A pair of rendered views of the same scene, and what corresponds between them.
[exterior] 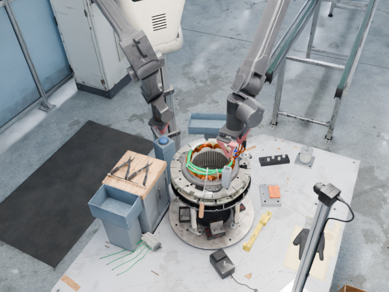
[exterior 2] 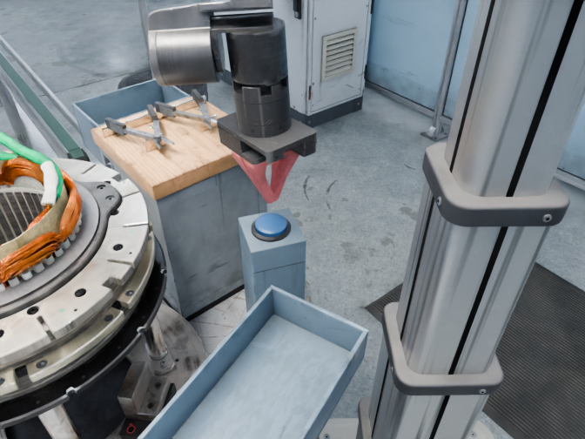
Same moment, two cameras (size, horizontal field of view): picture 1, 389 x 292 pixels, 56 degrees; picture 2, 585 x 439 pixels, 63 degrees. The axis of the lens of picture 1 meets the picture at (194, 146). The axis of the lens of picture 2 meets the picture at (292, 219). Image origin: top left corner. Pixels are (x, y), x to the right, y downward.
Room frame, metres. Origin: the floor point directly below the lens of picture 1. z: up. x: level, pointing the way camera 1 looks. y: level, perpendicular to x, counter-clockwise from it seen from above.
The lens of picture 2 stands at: (1.45, -0.27, 1.42)
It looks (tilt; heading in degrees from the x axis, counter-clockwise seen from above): 39 degrees down; 113
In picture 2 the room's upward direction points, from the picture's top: straight up
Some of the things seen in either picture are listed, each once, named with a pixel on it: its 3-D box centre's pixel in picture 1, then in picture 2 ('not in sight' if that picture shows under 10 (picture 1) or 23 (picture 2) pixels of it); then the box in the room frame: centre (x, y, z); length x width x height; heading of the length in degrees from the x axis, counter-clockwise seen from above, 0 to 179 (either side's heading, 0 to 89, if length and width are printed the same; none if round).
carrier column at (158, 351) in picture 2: not in sight; (146, 311); (1.09, 0.04, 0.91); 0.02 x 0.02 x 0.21
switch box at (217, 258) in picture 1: (221, 262); not in sight; (0.75, -0.08, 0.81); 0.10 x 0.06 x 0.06; 28
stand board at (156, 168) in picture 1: (135, 173); (178, 140); (1.03, 0.25, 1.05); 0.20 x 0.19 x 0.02; 154
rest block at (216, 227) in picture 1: (216, 226); not in sight; (0.90, -0.08, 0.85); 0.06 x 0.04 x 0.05; 103
